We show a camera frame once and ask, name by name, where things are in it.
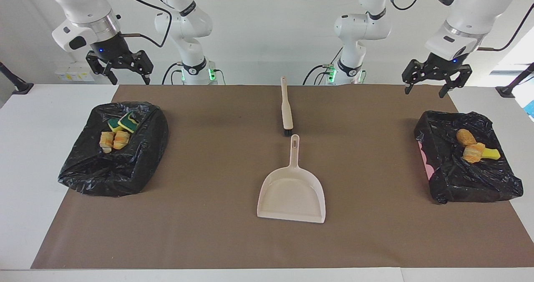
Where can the yellow and green sponge piece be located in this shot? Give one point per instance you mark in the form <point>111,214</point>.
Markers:
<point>113,125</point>

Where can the flat black trash bag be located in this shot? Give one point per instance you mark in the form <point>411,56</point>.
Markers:
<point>459,177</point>

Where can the notched yellow sponge piece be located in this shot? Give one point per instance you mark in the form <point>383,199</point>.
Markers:
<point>128,122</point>

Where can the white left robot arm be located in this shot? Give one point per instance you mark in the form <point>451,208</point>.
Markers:
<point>358,27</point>

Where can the pale foam scrap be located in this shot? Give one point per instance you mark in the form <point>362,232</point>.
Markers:
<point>106,140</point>
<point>474,152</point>
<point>122,139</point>

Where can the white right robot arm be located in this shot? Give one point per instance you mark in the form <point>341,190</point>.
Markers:
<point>183,23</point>

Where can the small yellow sponge piece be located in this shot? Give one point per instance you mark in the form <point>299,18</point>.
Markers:
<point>492,154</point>

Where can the brown nugget toy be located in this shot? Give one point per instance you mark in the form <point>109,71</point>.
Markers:
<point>465,137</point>

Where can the beige plastic dustpan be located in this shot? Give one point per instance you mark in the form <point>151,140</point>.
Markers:
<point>292,194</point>

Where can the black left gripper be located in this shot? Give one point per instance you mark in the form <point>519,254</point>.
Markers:
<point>444,63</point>

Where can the beige hand brush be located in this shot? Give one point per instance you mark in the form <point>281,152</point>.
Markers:
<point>286,111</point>

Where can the black camera stand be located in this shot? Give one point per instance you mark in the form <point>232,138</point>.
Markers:
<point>21,88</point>
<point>507,91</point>

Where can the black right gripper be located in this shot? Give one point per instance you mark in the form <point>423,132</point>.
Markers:
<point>112,50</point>

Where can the blue plastic item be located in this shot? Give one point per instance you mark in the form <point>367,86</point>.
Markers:
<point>530,110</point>

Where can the pink bin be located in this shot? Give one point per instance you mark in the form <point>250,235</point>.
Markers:
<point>426,161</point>

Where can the brown table mat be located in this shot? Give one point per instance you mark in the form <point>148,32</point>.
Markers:
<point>250,248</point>

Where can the white wall outlet box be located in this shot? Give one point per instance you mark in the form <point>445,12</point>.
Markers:
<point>79,75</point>

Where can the tall black bag bin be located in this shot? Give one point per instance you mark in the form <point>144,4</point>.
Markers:
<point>104,169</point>

